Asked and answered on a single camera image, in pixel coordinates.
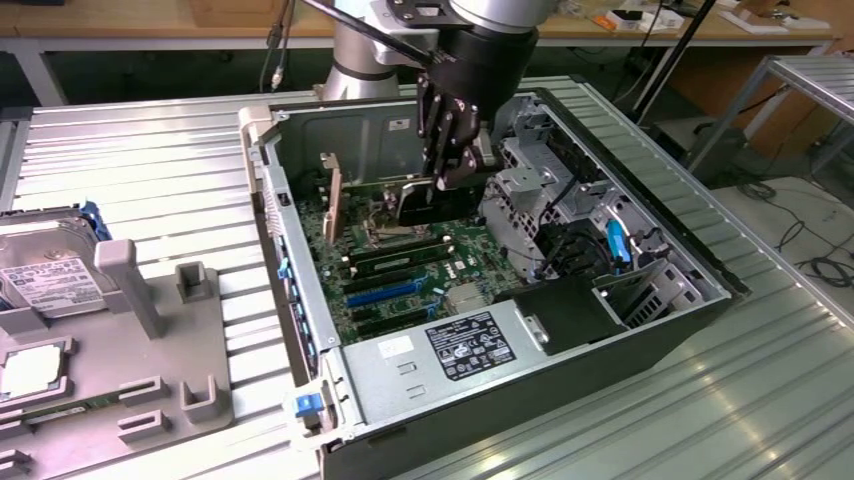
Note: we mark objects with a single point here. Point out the silver chipset heatsink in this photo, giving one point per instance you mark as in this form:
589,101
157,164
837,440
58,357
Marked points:
467,300

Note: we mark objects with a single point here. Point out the grey parts rack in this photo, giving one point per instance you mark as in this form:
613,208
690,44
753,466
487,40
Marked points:
100,440

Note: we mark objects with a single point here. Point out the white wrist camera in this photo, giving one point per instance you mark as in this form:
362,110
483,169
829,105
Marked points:
390,52

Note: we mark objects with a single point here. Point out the orange and white box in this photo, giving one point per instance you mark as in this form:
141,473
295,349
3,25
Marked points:
624,21

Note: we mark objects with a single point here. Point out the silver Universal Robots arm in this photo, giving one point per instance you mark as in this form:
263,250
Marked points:
354,55

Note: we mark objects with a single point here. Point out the silver hard disk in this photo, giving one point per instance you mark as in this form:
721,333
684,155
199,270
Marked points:
40,270

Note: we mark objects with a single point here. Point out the wooden desk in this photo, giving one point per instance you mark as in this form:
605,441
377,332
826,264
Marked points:
568,30

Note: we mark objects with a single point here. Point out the blue case latch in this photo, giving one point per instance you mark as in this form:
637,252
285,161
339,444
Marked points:
309,405

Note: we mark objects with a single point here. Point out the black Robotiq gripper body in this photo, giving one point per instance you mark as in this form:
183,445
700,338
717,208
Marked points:
487,65

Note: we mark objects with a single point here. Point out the open black PC case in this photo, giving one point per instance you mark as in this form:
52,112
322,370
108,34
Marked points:
668,210

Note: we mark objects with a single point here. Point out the silver CPU chip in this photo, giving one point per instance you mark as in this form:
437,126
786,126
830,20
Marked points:
30,370

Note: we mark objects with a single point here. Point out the metal frame table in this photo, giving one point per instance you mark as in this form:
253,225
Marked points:
821,85

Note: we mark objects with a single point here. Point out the silver power supply unit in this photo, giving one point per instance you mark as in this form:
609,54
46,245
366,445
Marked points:
401,380

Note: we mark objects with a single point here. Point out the green RAM stick in slot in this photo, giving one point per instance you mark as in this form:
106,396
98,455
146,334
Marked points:
401,257

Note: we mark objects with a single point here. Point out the green motherboard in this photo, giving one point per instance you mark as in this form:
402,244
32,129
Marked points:
467,250

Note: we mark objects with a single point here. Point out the graphics card with metal bracket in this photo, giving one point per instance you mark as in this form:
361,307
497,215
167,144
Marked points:
427,205

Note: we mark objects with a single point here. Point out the metal drive cage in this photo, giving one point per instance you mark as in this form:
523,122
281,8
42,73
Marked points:
527,200

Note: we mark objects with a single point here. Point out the blue disk connector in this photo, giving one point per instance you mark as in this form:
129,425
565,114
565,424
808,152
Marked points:
618,245

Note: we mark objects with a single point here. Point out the black tripod pole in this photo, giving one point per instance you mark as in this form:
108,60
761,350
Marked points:
674,55

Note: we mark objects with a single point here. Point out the blue disk caddy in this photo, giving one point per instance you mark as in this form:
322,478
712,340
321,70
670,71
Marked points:
94,222

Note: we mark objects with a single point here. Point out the blue expansion slot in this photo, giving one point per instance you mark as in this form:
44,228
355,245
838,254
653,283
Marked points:
383,294

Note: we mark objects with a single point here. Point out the white paper stack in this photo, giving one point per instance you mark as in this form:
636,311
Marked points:
754,22

